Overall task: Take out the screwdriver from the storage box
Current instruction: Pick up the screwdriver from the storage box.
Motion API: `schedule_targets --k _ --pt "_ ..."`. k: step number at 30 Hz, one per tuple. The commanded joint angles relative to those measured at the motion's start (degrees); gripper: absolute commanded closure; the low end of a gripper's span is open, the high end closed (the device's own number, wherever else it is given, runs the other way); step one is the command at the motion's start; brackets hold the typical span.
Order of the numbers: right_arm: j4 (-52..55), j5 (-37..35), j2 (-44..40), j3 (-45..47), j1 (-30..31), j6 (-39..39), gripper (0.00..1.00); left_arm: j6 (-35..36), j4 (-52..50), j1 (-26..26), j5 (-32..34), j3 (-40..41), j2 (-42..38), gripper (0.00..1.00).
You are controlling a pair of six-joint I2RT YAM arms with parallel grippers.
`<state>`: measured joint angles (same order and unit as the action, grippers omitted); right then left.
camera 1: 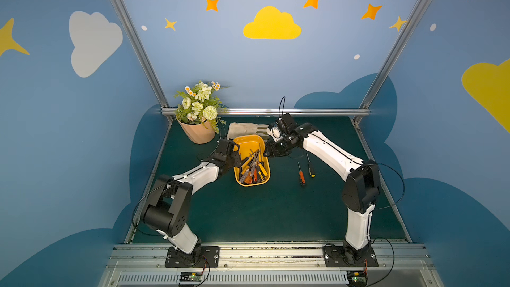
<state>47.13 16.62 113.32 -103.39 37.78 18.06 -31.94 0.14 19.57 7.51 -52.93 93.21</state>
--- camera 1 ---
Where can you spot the left circuit board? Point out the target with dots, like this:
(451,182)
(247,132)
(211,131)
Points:
(190,278)

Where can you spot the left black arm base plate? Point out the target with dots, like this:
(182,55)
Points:
(198,257)

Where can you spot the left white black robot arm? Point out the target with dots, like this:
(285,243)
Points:
(167,207)

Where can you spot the yellow black handled screwdriver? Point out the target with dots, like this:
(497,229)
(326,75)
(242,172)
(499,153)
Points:
(311,169)

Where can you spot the yellow plastic storage box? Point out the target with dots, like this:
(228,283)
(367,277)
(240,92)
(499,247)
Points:
(255,169)

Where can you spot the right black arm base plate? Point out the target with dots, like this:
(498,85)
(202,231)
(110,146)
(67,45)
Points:
(347,256)

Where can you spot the left aluminium frame post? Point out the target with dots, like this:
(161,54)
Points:
(129,27)

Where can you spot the circuit board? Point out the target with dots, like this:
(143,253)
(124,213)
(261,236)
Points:
(357,279)
(190,278)

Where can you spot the right circuit board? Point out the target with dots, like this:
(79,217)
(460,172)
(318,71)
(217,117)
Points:
(357,279)

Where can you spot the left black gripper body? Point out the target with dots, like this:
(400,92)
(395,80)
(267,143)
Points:
(232,159)

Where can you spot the pink pot with flowers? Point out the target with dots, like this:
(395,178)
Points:
(199,111)

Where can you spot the beige work glove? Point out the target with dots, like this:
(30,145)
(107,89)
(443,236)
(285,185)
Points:
(236,130)

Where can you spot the aluminium front rail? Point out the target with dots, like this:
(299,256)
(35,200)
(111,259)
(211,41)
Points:
(271,264)

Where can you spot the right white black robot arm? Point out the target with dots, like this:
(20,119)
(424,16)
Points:
(362,186)

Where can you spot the aluminium back frame bar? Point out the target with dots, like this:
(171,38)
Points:
(307,112)

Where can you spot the right aluminium frame post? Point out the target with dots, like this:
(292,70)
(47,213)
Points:
(403,38)

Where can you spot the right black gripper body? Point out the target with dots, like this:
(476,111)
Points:
(275,147)

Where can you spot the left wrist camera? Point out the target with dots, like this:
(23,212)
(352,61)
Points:
(227,147)

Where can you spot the aluminium frame post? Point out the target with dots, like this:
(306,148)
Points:
(403,38)
(129,27)

